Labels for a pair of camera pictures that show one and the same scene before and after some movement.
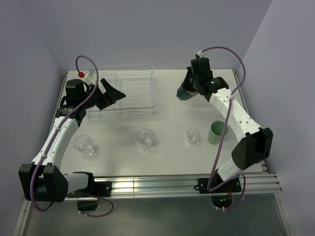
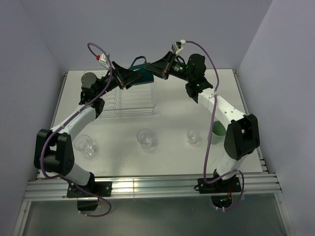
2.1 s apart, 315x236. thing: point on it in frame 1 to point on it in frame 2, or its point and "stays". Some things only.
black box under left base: x=87 y=205 stays
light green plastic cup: x=215 y=133 stays
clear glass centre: x=145 y=137 stays
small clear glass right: x=193 y=135 stays
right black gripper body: x=190 y=81 to x=179 y=70
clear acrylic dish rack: x=137 y=83 stays
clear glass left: x=83 y=143 stays
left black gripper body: x=98 y=99 to x=113 y=83
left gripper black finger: x=112 y=95 to x=124 y=76
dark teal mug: x=183 y=94 to x=147 y=76
